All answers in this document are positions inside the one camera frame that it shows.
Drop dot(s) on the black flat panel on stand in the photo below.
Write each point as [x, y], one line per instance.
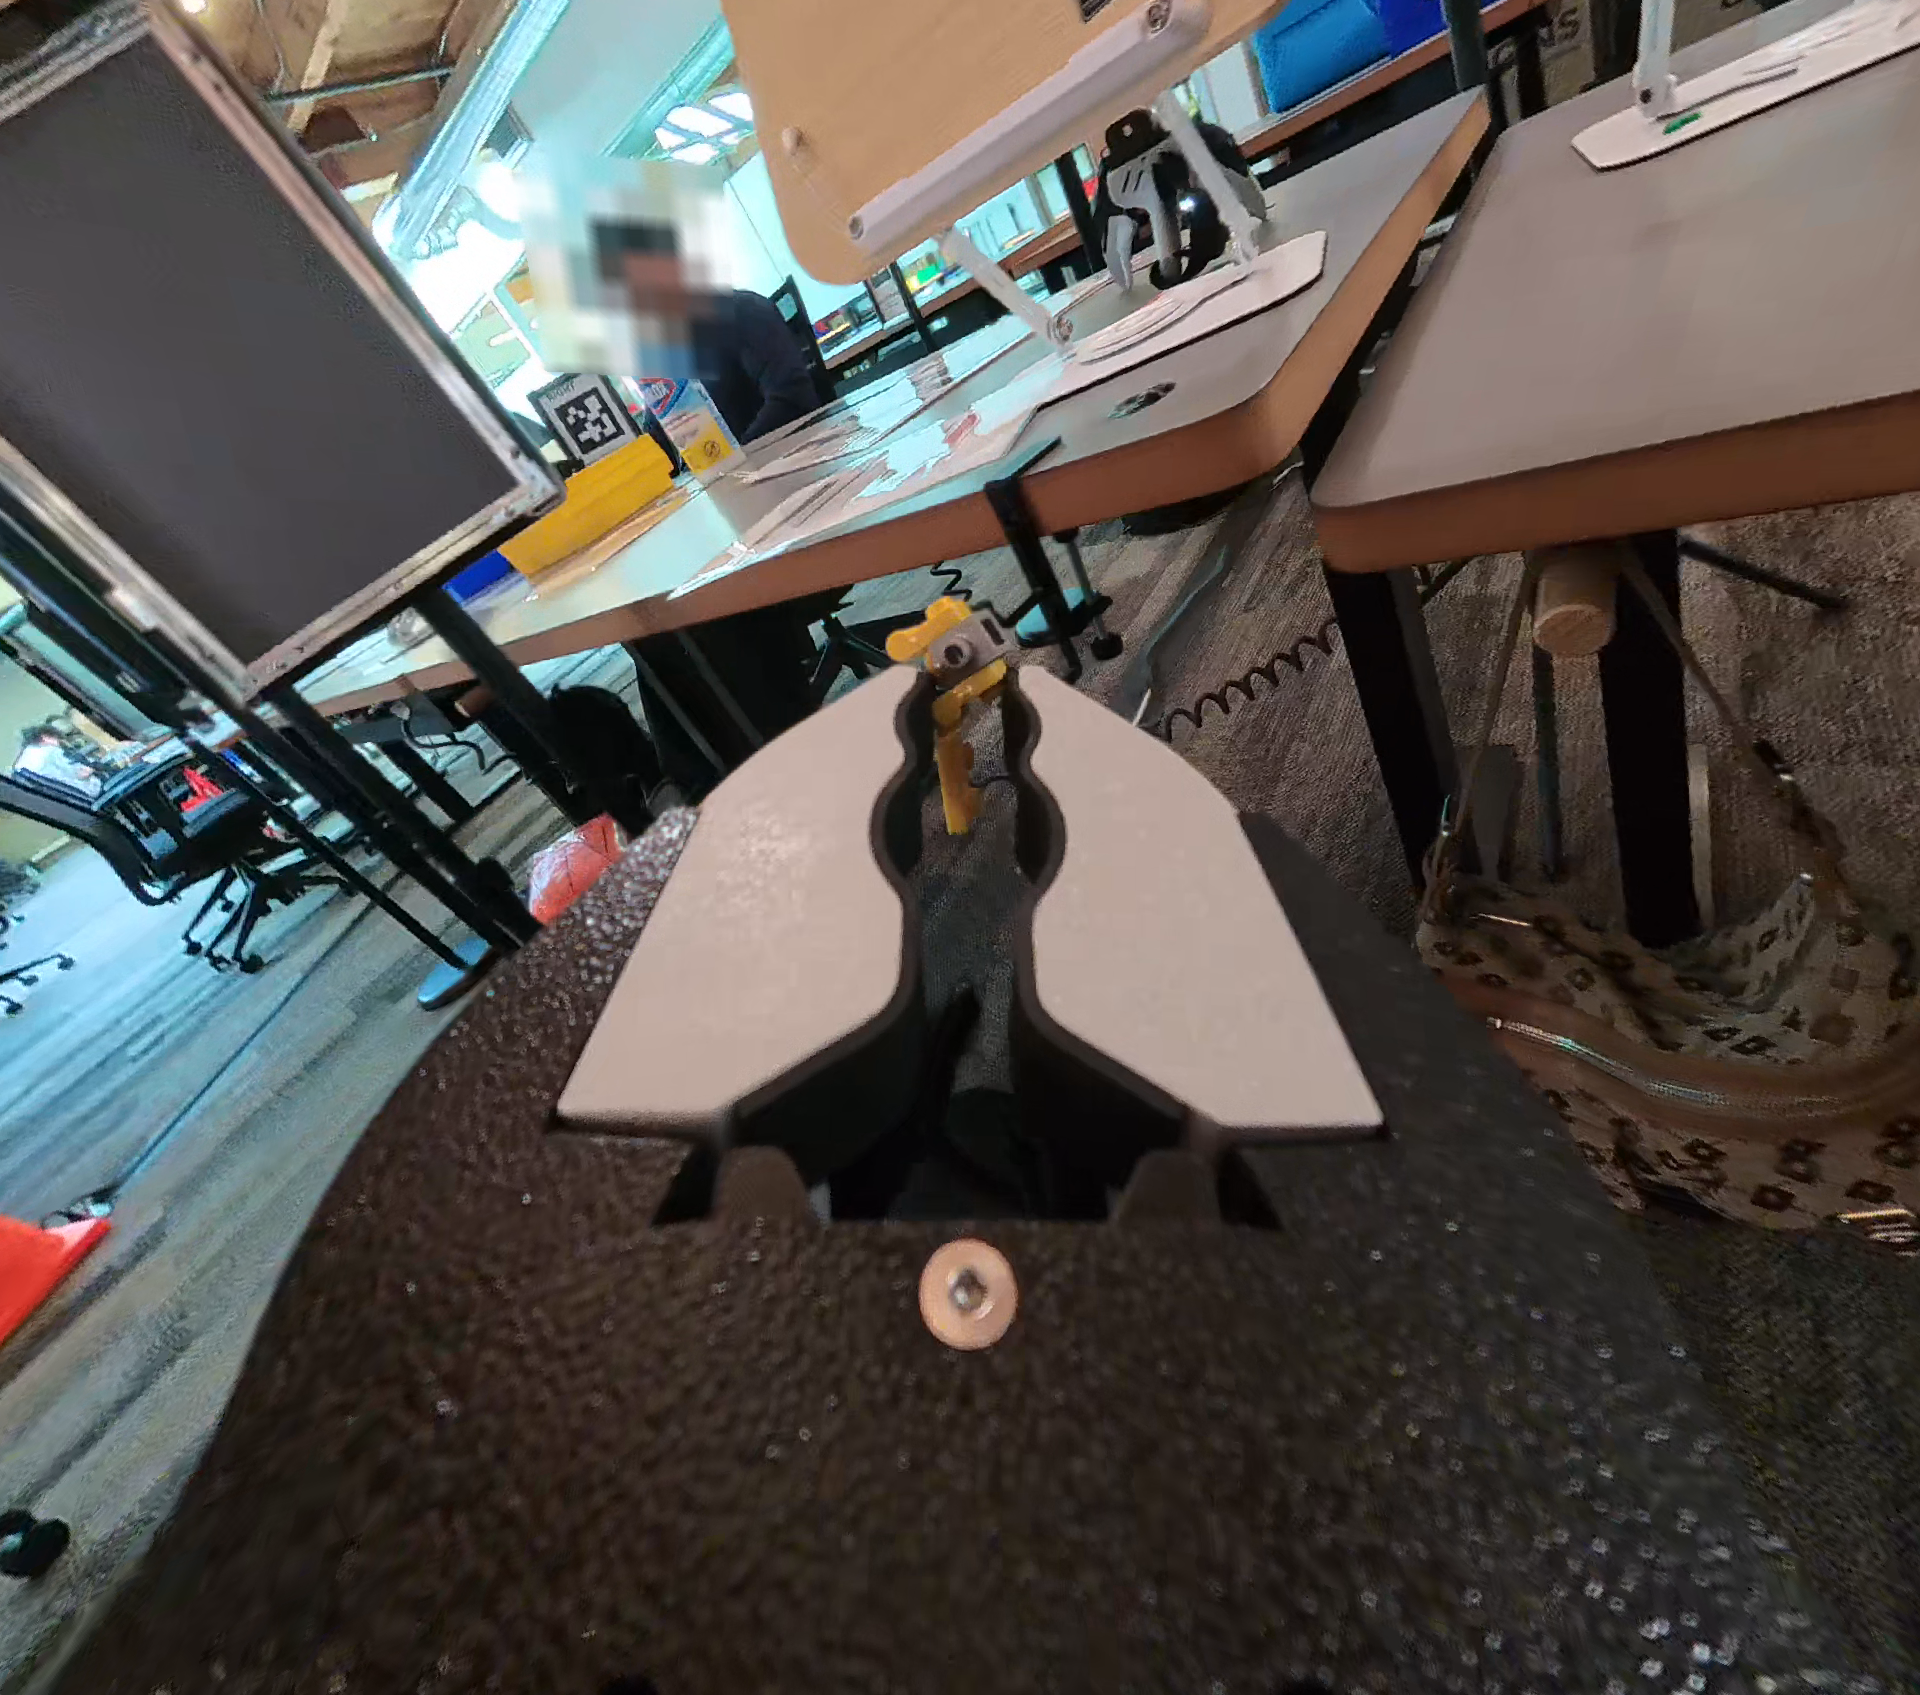
[224, 374]

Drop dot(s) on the grey table with wood edge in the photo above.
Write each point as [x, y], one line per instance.
[1231, 382]

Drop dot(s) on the black and grey idle device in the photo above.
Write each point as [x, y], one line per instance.
[1162, 202]

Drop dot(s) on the black office chair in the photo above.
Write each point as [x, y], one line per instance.
[181, 826]

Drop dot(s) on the printed tag marker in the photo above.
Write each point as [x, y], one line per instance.
[589, 420]

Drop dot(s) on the yellow brick assembly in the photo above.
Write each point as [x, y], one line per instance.
[957, 766]

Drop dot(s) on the patterned beige handbag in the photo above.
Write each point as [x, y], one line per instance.
[1650, 1050]

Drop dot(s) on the white paper sheets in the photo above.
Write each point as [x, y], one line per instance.
[871, 464]

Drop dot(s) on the yellow sign card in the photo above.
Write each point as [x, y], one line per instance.
[704, 446]

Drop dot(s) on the wooden peg hook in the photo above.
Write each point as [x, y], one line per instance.
[1575, 600]

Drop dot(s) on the yellow flat box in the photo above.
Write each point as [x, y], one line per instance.
[593, 510]

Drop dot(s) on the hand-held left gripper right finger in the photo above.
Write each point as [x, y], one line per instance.
[1185, 960]

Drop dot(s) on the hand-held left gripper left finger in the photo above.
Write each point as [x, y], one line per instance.
[750, 946]

